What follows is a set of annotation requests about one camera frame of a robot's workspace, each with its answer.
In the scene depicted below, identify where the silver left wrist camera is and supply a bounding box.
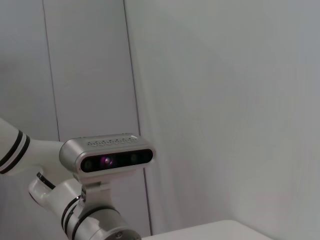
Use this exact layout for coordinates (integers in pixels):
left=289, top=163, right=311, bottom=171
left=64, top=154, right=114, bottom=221
left=59, top=133, right=154, bottom=181

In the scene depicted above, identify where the silver left camera mount bracket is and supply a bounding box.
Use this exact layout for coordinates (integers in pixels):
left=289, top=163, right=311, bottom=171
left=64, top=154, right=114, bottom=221
left=78, top=180, right=113, bottom=218

